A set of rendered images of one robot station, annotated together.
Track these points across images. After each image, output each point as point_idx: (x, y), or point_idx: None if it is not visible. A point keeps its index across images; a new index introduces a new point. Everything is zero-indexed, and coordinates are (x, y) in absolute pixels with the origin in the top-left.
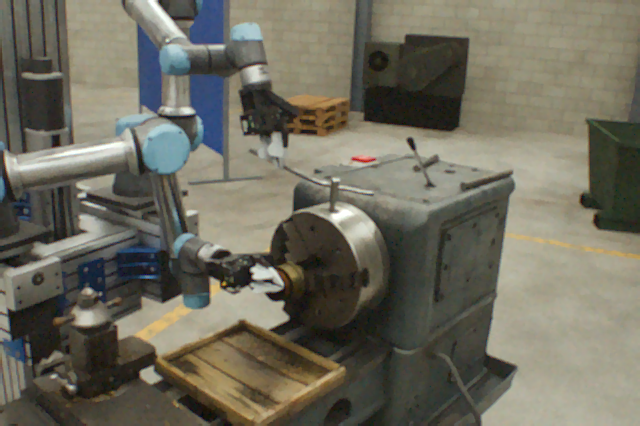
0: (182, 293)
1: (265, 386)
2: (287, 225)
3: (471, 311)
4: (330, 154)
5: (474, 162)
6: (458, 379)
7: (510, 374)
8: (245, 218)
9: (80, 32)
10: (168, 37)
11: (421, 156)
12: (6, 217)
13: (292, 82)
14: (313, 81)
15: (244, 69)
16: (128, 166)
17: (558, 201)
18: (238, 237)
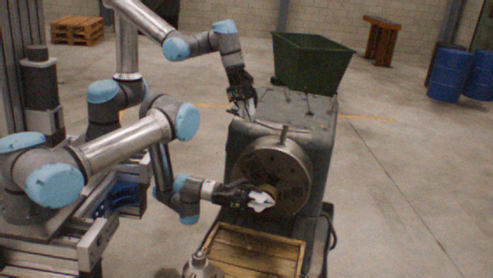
0: (180, 215)
1: (270, 268)
2: (254, 158)
3: None
4: (104, 60)
5: (199, 59)
6: (332, 224)
7: (333, 209)
8: (69, 116)
9: None
10: (165, 30)
11: (274, 88)
12: None
13: (52, 4)
14: (69, 3)
15: (230, 54)
16: (162, 139)
17: (258, 82)
18: (71, 132)
